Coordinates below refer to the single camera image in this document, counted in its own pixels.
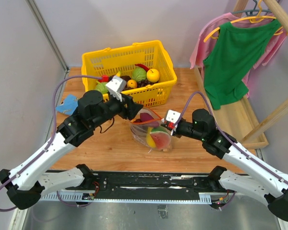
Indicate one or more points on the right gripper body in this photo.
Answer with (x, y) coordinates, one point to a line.
(186, 129)

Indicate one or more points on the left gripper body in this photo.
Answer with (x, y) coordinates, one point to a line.
(112, 108)

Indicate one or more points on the watermelon slice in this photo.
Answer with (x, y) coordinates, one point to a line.
(161, 137)

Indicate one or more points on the clear zip top bag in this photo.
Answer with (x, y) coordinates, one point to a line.
(146, 128)

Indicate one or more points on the yellow lemon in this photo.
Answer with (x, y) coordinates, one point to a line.
(150, 142)

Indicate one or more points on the yellow plastic basket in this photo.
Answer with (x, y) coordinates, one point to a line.
(124, 59)

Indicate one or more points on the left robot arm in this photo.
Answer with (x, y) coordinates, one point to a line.
(27, 183)

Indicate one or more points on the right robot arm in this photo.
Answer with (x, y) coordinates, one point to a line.
(265, 183)

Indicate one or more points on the green tank top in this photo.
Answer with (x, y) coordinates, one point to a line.
(235, 53)

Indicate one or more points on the small orange fruit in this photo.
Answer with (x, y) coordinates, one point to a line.
(132, 84)

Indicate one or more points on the green cabbage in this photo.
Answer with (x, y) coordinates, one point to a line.
(101, 87)
(139, 74)

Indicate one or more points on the dark grape bunch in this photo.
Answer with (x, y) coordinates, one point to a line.
(144, 83)

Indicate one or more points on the blue cloth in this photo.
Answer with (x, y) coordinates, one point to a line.
(68, 105)

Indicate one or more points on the yellow apple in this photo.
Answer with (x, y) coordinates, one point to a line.
(153, 75)

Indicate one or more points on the red chili pepper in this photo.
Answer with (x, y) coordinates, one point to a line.
(143, 67)

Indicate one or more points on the wooden clothes rack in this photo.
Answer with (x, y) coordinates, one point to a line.
(262, 119)

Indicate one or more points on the pink shirt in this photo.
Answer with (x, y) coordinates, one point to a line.
(202, 50)

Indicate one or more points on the yellow clothes hanger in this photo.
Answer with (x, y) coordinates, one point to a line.
(252, 19)

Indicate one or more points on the grey clothes hanger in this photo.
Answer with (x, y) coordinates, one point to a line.
(243, 9)

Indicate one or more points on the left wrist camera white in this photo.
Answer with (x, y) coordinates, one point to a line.
(116, 86)

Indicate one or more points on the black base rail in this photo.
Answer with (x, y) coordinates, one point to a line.
(144, 186)

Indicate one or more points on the aluminium frame post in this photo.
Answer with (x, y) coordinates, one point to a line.
(45, 29)

